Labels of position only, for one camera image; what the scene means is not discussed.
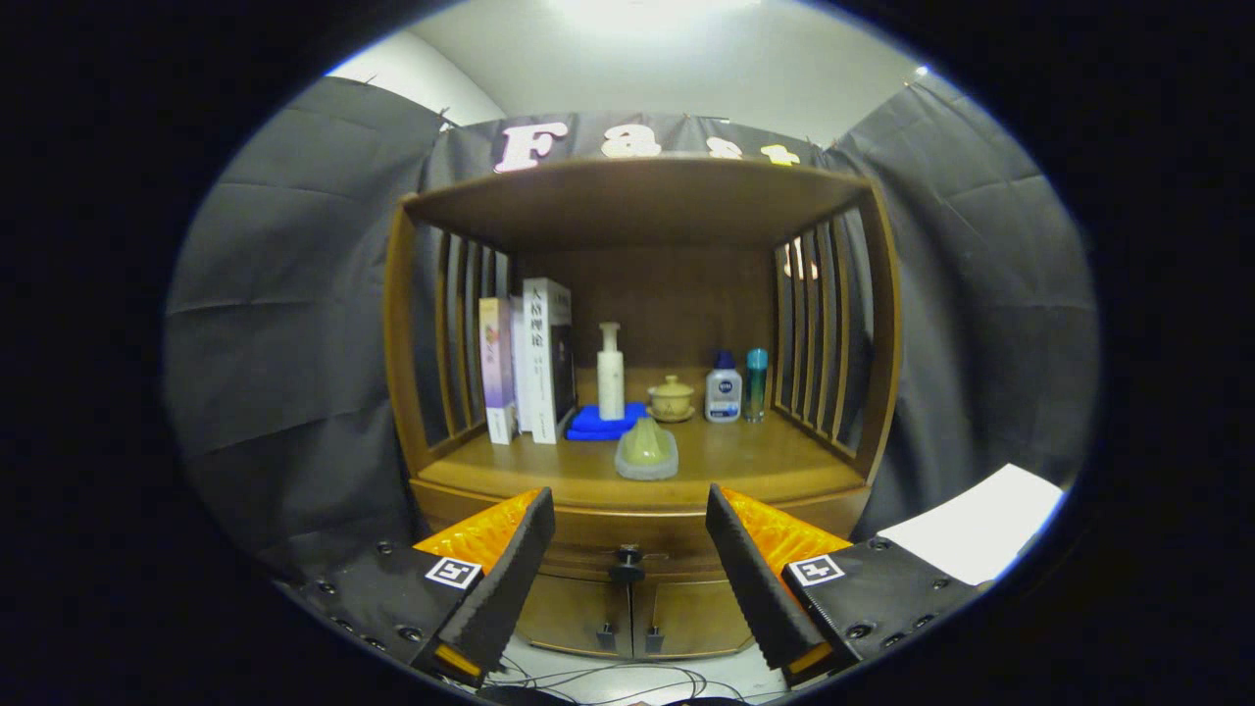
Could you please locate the brown wooden cabinet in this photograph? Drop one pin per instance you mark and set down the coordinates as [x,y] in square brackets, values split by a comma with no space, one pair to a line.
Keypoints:
[637,201]

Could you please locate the wooden countertop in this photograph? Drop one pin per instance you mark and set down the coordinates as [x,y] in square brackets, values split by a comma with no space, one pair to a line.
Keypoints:
[755,461]

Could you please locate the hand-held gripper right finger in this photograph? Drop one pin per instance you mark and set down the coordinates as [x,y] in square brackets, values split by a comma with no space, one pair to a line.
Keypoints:
[753,588]

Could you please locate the white flat panel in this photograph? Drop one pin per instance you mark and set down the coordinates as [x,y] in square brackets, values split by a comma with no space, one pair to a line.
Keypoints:
[980,525]

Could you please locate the wooden cabinet door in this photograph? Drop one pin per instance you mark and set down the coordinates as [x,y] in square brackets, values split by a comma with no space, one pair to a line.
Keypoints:
[569,613]
[691,618]

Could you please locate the pink purple book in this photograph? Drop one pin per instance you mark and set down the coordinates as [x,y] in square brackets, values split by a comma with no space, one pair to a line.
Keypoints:
[495,363]

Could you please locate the blue folded cloth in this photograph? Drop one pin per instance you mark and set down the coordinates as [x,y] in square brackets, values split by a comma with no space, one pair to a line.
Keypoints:
[588,424]

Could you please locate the beige saucer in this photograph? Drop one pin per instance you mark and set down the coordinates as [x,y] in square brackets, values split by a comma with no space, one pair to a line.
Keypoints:
[672,419]

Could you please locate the wooden drawer with black knob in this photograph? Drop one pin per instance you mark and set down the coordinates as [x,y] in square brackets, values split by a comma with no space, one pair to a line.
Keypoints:
[677,554]

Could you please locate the large bright ceiling light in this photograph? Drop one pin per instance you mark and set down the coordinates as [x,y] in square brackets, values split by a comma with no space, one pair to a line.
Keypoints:
[647,8]

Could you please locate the person's dark shoe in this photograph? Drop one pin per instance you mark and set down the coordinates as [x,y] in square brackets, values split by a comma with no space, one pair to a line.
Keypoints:
[520,698]
[706,701]

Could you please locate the clear packet with green soap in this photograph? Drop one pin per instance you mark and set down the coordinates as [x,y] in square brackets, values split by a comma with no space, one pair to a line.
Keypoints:
[647,451]

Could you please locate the slim teal bottle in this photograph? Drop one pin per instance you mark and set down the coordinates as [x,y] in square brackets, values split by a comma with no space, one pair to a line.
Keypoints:
[756,382]

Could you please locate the thick white book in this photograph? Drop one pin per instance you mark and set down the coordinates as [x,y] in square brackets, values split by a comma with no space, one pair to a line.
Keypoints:
[536,373]

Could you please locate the white bottle with blue pump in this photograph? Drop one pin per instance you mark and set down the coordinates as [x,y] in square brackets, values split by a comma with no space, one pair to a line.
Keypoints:
[723,392]

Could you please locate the beige lidded teacup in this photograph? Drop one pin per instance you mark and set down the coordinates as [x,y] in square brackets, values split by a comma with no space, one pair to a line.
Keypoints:
[672,397]

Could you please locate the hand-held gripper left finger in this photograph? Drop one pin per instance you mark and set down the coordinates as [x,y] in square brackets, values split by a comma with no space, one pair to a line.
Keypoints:
[510,574]

